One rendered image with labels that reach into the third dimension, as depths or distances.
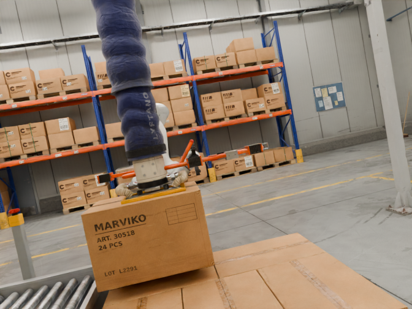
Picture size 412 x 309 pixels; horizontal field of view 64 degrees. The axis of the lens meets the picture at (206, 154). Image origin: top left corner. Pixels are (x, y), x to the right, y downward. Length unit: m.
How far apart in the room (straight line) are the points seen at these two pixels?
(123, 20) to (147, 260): 1.23
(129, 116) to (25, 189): 9.15
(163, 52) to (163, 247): 9.38
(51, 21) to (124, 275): 9.98
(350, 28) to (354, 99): 2.48
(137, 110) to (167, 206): 0.52
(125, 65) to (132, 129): 0.33
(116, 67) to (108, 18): 0.25
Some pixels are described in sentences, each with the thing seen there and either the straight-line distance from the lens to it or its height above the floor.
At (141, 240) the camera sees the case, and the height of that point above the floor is 0.83.
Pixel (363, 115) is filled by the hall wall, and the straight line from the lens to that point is 13.03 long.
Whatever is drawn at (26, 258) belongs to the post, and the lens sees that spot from 2.63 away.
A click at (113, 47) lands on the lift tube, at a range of 1.83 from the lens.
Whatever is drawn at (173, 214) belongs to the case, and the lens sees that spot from 1.68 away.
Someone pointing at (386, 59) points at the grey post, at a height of 1.74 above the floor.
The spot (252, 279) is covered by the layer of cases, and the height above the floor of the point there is 0.54.
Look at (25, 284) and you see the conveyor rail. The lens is 2.49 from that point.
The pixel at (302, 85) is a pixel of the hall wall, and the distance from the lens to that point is 11.90.
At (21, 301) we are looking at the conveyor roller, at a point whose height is 0.54.
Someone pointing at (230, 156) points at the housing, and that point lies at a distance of 1.84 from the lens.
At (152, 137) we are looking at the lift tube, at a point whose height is 1.33.
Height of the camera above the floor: 1.27
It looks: 3 degrees down
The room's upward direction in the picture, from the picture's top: 11 degrees counter-clockwise
